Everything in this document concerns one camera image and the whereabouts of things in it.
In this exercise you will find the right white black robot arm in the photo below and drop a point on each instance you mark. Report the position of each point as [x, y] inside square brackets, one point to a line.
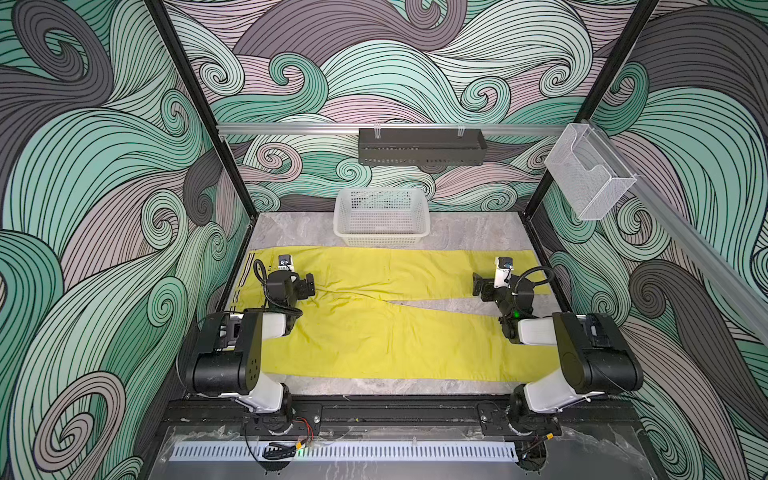
[594, 357]

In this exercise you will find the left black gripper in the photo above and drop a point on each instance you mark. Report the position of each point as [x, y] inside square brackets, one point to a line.
[300, 285]

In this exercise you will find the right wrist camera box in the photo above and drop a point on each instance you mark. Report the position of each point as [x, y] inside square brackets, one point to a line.
[503, 272]

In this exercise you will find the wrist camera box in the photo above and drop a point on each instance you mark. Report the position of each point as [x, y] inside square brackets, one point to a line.
[503, 272]
[285, 262]

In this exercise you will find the yellow-green long pants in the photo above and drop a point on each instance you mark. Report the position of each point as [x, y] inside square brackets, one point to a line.
[362, 322]

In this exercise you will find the aluminium rail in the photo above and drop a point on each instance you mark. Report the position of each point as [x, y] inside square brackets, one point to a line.
[661, 190]
[305, 128]

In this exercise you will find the back aluminium rail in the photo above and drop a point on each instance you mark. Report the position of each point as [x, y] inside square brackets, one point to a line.
[305, 128]

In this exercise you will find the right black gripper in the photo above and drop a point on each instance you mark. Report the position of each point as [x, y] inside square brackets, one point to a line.
[486, 287]

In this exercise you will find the clear acrylic wall holder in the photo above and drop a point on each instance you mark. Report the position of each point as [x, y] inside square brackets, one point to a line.
[589, 170]

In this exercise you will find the white plastic mesh basket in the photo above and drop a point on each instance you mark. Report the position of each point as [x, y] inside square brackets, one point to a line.
[381, 217]

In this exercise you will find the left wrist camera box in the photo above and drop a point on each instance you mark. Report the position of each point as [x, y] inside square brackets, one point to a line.
[285, 262]

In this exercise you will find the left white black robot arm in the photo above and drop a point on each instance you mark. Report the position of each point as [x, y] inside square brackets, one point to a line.
[224, 360]

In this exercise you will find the right aluminium rail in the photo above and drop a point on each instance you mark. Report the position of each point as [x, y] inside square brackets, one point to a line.
[661, 190]

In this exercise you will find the black perforated wall tray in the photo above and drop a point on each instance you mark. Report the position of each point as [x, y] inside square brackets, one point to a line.
[431, 149]

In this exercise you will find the white slotted cable duct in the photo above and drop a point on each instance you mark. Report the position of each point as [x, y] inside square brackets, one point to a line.
[356, 451]

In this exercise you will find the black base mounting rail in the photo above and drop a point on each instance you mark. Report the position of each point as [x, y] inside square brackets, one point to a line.
[332, 415]

